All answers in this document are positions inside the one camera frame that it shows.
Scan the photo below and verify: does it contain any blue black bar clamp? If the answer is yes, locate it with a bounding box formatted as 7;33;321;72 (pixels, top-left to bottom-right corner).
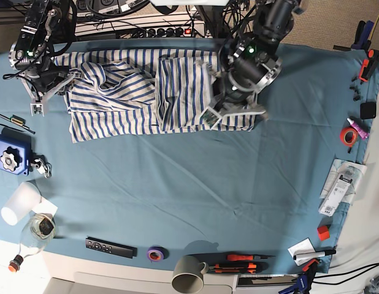
279;258;320;294

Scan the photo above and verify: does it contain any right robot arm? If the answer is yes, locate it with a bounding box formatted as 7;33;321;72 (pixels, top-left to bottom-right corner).
2;1;77;103

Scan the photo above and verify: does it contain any black remote control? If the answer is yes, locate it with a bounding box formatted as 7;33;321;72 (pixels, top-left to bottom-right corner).
85;237;137;259

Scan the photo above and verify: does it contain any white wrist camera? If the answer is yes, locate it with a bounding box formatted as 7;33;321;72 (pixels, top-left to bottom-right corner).
30;102;47;116
201;107;223;129

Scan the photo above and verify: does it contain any blue spring clamp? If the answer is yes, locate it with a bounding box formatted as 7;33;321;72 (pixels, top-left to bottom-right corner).
351;20;374;51

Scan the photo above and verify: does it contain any black white product package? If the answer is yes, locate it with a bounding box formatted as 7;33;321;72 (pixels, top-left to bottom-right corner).
318;165;356;217

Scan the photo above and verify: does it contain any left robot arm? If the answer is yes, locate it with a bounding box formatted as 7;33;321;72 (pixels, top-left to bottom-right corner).
202;0;308;128

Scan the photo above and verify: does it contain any white paper card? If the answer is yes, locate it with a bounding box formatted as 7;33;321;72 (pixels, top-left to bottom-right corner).
288;238;315;258

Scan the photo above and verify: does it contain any black power strip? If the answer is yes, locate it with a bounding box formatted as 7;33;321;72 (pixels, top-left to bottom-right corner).
146;27;205;38

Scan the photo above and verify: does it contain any silver padlock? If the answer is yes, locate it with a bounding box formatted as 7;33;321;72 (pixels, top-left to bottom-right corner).
31;158;52;178

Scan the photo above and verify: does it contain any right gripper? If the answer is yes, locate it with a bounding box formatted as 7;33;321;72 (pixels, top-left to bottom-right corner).
19;62;80;102

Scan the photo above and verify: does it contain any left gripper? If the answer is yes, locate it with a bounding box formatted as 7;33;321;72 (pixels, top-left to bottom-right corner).
206;61;268;120

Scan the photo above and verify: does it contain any orange tape roll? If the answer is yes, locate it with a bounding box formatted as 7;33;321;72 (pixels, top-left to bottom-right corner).
340;127;359;147

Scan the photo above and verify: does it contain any white paper note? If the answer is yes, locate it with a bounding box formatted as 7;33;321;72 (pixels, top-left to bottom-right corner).
32;197;58;217

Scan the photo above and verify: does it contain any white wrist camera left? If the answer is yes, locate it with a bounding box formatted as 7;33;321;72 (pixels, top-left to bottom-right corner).
201;107;223;129

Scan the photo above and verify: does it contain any orange black utility knife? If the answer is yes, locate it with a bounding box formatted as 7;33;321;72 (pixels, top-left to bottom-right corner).
210;262;269;274

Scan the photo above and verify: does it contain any teal table cloth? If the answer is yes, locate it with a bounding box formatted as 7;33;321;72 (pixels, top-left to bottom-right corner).
0;45;366;273

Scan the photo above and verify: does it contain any purple tape roll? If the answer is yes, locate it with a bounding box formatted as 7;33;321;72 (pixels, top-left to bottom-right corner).
147;246;166;262

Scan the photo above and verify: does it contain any clear glass bottle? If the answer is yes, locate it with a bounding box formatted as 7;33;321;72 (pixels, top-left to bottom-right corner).
8;214;56;273

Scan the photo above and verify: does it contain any thin metal tool with brass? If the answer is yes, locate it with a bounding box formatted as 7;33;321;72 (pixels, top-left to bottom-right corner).
0;114;36;134

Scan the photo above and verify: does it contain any white plastic cup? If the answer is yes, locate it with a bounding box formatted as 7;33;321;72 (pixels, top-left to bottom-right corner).
1;182;42;226

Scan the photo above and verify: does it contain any grey ceramic mug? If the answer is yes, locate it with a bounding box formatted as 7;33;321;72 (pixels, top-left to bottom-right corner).
171;255;209;293

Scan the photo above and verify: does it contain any blue white striped T-shirt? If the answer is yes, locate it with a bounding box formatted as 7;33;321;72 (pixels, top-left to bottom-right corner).
54;47;258;145

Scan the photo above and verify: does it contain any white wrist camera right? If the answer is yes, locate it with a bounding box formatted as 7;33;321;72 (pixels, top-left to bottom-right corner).
30;102;47;116

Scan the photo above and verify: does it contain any purple white glue tube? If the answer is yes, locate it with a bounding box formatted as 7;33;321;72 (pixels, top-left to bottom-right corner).
346;118;369;140

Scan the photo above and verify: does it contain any blue box with black knob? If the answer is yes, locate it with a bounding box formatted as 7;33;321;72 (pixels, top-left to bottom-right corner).
0;134;31;176

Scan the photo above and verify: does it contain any small black square box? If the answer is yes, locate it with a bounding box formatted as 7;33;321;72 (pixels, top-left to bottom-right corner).
359;102;377;120

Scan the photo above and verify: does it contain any red cube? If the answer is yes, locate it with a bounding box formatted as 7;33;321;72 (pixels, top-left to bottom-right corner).
317;225;331;241

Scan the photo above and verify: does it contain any orange black screwdriver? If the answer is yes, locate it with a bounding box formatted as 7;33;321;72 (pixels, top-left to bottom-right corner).
226;254;274;262

